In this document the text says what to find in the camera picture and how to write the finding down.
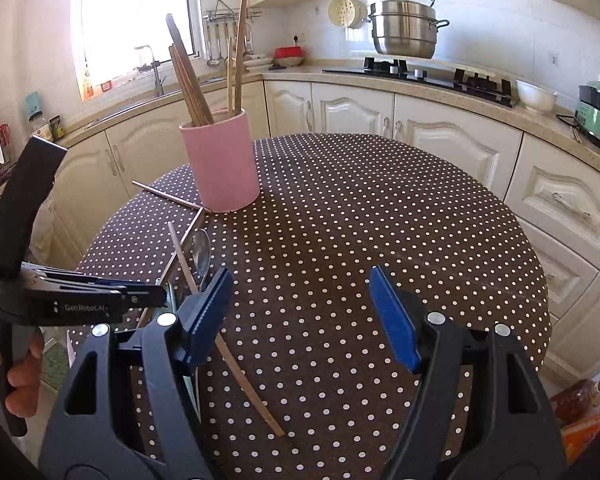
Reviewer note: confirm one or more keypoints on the brown plastic bottle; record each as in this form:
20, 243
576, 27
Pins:
577, 400

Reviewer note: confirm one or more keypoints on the stainless steel steamer pot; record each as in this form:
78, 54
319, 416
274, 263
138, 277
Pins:
405, 30

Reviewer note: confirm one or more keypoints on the person's left hand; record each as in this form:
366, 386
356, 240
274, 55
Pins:
27, 375

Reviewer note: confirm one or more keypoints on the red container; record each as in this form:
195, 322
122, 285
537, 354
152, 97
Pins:
287, 54

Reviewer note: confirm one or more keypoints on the cream perforated steamer plate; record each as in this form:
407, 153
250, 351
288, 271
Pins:
342, 12

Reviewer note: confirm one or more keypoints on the bunch of wooden chopsticks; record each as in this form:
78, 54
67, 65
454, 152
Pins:
192, 95

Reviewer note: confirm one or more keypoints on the single wooden chopstick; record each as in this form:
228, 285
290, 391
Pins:
249, 385
180, 246
167, 194

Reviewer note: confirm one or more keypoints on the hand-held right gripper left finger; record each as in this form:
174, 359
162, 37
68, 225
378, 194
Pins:
212, 310

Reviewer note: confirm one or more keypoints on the stainless steel sink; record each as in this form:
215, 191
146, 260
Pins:
130, 107

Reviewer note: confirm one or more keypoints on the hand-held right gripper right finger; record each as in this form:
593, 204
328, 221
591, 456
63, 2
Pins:
395, 320

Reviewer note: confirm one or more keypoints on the orange bottle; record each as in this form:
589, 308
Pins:
87, 90

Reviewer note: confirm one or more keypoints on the stacked white dishes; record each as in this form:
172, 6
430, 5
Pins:
257, 64

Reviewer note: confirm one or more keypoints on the metal wall utensil rack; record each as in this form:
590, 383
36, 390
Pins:
230, 14

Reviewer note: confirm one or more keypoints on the teal card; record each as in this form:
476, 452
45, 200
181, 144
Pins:
33, 106

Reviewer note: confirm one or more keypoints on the black gas hob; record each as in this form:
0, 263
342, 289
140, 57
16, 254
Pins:
430, 80

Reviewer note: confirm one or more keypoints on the kitchen window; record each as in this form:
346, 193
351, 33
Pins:
130, 20

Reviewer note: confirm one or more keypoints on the brown polka-dot tablecloth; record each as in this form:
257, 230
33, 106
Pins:
355, 210

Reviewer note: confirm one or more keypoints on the white bowl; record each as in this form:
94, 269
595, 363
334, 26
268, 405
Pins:
536, 97

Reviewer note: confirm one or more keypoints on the orange package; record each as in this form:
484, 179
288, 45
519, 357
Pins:
582, 442

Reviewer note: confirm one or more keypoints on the metal faucet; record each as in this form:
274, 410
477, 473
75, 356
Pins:
157, 77

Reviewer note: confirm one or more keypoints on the white-label glass jar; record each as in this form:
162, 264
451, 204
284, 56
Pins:
42, 132

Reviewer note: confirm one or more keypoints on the metal spoon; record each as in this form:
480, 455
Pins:
202, 250

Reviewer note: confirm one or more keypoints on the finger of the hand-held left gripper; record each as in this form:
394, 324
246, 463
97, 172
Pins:
80, 282
145, 297

